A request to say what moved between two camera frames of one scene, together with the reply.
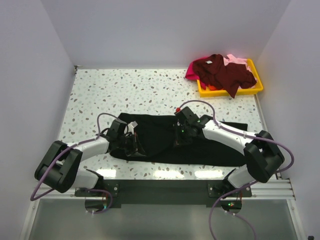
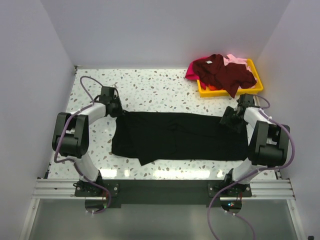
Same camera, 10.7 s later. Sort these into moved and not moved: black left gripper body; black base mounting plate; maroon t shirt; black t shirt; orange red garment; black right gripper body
Moved: black right gripper body; black left gripper body
Not moved: orange red garment; black t shirt; maroon t shirt; black base mounting plate
